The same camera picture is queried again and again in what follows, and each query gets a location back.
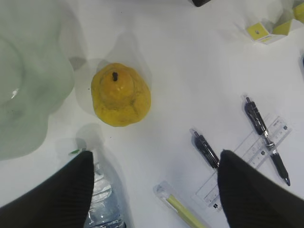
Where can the transparent plastic ruler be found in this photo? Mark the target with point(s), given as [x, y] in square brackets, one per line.
[252, 150]

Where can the yellow pen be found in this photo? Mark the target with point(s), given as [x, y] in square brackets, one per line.
[169, 196]

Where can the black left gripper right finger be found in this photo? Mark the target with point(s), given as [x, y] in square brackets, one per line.
[251, 200]

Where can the middle black gel pen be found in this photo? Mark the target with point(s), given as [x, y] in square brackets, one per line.
[261, 129]

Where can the yellow white waste paper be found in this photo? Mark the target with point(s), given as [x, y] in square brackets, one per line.
[281, 18]

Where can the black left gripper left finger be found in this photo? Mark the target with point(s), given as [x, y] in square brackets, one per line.
[62, 201]

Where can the black square pen holder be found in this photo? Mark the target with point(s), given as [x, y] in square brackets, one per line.
[199, 3]

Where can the black gel pen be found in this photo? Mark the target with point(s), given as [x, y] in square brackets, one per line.
[205, 149]
[261, 129]

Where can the yellow pear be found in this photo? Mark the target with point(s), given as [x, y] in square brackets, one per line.
[120, 95]

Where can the left black gel pen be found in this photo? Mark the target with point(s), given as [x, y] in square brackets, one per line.
[205, 149]

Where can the green wavy glass plate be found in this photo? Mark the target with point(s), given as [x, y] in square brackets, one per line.
[35, 75]

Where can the clear water bottle green label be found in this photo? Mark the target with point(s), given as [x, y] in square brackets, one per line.
[105, 209]

